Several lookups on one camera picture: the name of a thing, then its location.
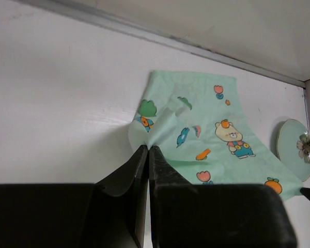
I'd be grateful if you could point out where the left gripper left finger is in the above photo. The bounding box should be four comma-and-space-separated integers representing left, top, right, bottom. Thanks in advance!
92, 145, 148, 247

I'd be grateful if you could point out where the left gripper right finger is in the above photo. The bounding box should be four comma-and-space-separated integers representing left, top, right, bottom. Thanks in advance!
149, 146, 193, 247

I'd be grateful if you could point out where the green cartoon print cloth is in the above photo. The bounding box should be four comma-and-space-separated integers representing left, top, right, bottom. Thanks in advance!
127, 71, 303, 200

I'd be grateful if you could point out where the green floral plate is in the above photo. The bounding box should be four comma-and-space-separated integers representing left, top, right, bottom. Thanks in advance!
276, 119, 310, 182

